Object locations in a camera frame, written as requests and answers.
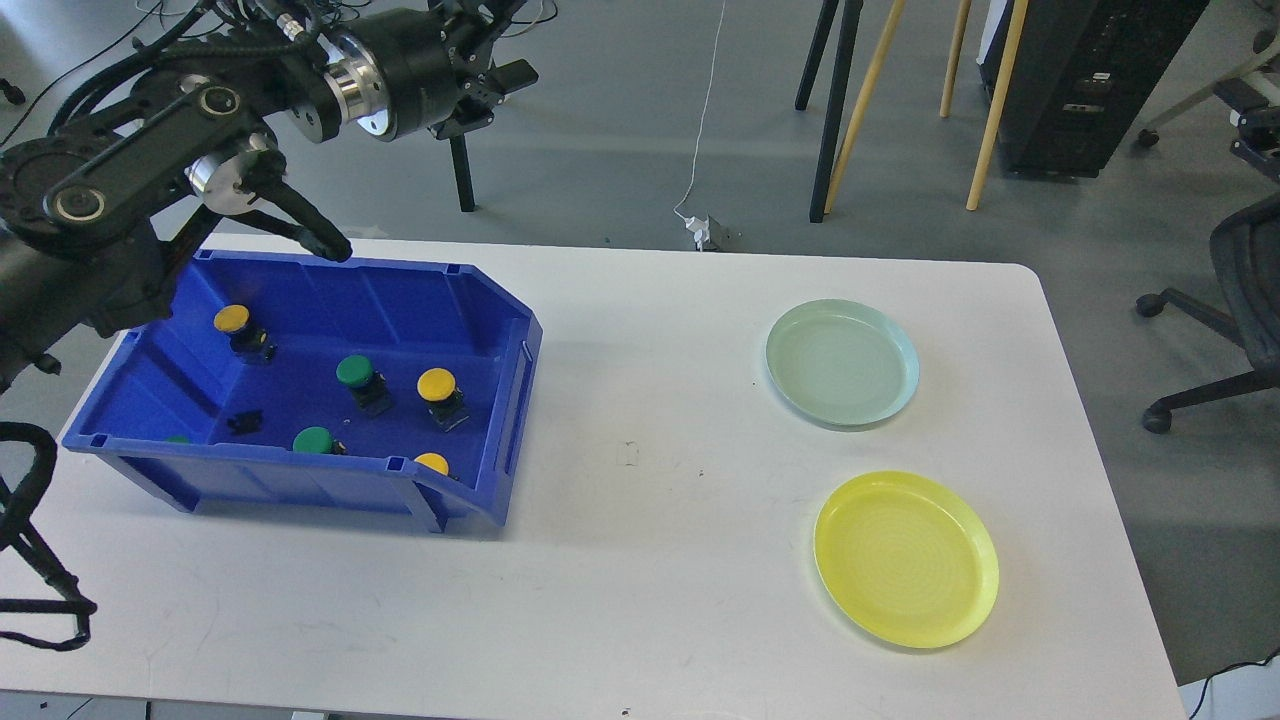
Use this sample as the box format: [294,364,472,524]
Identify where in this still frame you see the black stand legs centre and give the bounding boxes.
[794,1,864,224]

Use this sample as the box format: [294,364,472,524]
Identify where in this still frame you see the blue plastic storage bin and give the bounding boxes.
[61,250,541,532]

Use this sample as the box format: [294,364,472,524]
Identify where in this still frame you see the yellow plate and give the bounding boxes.
[812,470,1001,651]

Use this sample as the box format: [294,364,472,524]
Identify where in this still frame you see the light green plate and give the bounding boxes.
[764,299,922,430]

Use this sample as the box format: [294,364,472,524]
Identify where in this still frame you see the black cable loop left edge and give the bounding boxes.
[1,421,99,652]

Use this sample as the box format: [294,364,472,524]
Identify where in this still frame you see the yellow push button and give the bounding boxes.
[212,304,276,365]
[416,366,470,433]

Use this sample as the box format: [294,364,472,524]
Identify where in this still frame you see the yellow push button front rim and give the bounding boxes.
[413,452,451,477]

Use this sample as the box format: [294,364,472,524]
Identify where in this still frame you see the white power cable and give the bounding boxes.
[675,0,731,223]

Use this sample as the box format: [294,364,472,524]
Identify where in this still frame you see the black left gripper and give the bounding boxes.
[362,8,539,142]

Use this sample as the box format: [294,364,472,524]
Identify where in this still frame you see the black computer tower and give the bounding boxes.
[993,1,1208,178]

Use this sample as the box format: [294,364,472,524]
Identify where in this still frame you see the black tripod legs left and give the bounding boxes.
[449,135,477,213]

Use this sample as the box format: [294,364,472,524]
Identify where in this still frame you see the small black part in bin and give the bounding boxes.
[227,409,264,436]

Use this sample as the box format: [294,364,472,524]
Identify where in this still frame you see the wooden easel legs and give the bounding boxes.
[817,1,1030,222]

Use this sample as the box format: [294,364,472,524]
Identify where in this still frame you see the black office chair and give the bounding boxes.
[1134,193,1279,434]

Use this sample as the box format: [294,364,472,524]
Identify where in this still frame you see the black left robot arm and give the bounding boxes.
[1,1,538,387]

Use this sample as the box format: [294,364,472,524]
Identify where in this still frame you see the white power adapter on floor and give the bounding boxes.
[684,217,731,252]

